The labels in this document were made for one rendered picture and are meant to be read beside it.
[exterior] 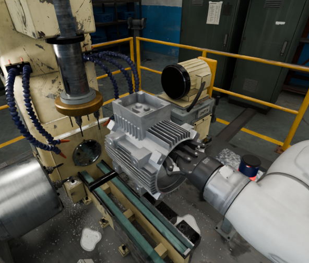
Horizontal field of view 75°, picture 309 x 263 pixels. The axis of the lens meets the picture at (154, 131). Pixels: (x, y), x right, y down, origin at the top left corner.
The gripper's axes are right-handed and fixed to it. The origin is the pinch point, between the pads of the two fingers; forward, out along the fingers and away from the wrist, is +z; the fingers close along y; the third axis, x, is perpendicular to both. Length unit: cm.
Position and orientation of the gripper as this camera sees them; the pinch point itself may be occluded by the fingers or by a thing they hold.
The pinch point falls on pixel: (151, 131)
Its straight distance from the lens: 53.8
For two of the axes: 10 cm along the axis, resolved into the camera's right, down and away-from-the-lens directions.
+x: -0.7, 7.8, 6.3
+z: -6.7, -5.0, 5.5
